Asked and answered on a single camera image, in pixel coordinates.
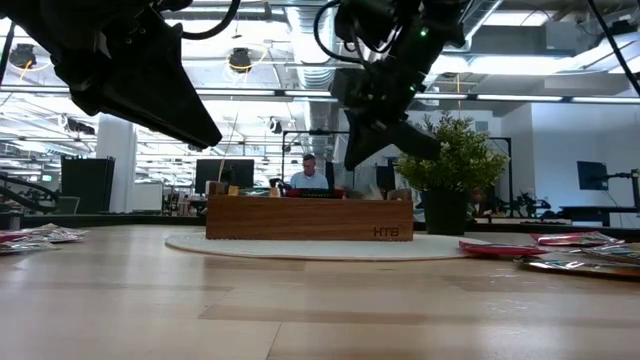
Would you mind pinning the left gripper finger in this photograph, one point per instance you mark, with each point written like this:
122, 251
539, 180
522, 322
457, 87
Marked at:
150, 95

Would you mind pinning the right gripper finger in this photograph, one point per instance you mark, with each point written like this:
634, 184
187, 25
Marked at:
365, 140
415, 140

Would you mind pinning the beige vanilla cinnamon tea bag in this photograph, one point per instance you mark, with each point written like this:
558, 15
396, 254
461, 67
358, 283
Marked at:
60, 234
375, 192

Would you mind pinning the wooden tea bag box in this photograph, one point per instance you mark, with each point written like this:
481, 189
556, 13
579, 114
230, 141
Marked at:
300, 220

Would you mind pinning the white round woven placemat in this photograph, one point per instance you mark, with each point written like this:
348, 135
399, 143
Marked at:
325, 250

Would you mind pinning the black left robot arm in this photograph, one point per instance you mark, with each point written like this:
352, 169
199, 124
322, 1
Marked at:
35, 189

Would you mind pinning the black monitor on arm mount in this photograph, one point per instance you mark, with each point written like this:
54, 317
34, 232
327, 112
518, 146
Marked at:
592, 175

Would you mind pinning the potted green artificial plant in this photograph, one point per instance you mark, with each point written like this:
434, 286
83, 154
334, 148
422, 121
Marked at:
460, 165

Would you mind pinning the person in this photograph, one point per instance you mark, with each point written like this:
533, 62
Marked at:
309, 177

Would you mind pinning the black computer monitor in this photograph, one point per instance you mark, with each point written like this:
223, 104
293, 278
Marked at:
225, 172

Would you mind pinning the large black monitor back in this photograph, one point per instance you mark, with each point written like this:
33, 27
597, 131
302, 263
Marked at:
87, 185

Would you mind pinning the long ceiling light strip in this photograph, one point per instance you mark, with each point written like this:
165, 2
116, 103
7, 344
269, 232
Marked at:
520, 97

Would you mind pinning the grey office chair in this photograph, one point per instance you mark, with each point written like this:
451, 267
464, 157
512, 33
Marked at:
65, 206

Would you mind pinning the dark office desk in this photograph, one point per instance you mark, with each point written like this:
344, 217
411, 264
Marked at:
590, 210

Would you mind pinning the ribbed silver ceiling duct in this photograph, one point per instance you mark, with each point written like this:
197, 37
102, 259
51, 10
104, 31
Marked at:
310, 50
480, 15

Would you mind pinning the black aluminium table frame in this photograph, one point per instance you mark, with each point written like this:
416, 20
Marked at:
125, 220

